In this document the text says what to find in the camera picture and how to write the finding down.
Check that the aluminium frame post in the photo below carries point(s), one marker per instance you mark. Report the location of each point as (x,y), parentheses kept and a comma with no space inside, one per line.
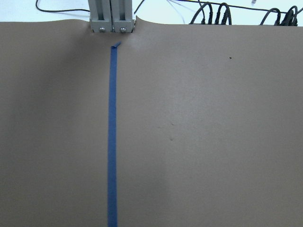
(115,16)

